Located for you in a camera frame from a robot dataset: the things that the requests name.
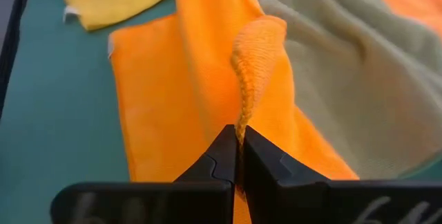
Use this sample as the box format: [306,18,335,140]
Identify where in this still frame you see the sage green microfiber towel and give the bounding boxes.
[253,0,442,180]

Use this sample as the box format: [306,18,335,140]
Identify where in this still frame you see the black table frame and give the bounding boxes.
[0,0,34,121]

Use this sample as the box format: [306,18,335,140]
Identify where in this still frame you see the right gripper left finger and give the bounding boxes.
[50,124,240,224]

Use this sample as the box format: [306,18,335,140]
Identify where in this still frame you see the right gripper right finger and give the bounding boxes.
[242,125,442,224]

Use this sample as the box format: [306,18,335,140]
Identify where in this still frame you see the green table mat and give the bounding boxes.
[0,0,442,224]

